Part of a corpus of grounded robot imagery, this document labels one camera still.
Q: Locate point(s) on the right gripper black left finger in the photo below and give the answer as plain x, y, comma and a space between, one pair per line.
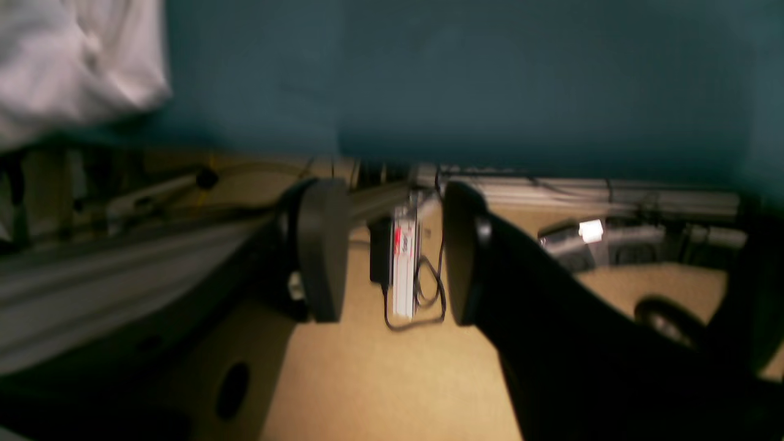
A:
176, 332

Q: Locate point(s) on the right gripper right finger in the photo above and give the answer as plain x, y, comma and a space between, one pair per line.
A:
577, 369

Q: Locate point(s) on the white T-shirt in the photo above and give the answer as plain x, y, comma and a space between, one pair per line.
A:
72, 64

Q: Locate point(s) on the teal table cloth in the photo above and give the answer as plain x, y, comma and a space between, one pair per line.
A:
663, 90

